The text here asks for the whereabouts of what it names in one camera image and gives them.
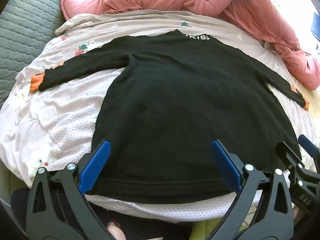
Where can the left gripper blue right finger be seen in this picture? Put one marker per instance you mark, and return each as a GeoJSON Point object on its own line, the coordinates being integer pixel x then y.
{"type": "Point", "coordinates": [229, 165]}

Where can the pink quilted comforter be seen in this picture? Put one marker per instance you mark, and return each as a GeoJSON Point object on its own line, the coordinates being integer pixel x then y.
{"type": "Point", "coordinates": [259, 18]}

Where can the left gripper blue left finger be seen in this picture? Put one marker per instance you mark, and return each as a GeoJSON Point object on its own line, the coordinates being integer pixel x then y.
{"type": "Point", "coordinates": [91, 165]}

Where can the black sweater with orange cuffs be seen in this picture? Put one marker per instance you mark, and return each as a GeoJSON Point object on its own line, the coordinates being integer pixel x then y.
{"type": "Point", "coordinates": [175, 95]}

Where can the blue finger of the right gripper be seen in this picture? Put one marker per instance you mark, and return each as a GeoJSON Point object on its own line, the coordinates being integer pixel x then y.
{"type": "Point", "coordinates": [308, 146]}
{"type": "Point", "coordinates": [292, 162]}

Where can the grey quilted headboard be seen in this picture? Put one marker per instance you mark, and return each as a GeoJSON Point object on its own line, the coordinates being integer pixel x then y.
{"type": "Point", "coordinates": [26, 28]}

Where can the beige strawberry bear blanket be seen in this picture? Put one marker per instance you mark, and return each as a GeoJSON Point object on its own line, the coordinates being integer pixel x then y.
{"type": "Point", "coordinates": [53, 128]}

